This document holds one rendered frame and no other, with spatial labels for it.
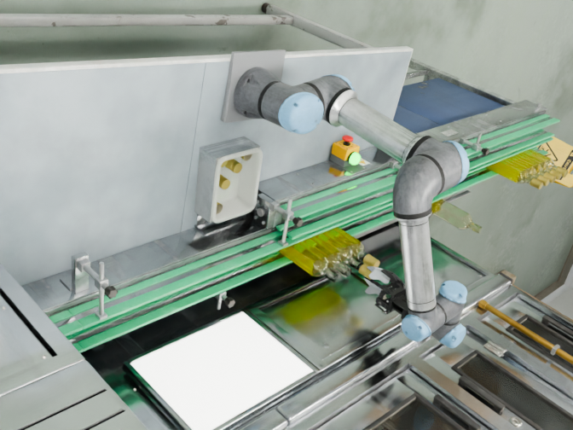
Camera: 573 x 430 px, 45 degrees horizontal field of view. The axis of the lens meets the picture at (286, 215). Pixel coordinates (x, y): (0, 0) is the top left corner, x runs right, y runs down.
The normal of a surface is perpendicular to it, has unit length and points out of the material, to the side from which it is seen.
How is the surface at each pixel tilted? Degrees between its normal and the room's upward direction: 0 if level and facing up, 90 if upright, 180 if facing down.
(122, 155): 0
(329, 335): 90
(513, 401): 90
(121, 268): 90
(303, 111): 8
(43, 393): 90
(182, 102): 0
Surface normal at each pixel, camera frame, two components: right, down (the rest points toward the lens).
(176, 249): 0.15, -0.85
